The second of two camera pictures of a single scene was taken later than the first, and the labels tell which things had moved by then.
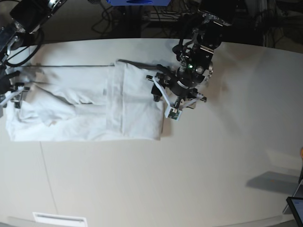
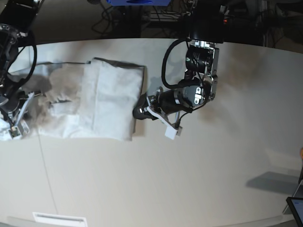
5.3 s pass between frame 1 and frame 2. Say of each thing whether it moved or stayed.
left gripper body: moved
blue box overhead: stayed
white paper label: stayed
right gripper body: moved
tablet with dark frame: stayed
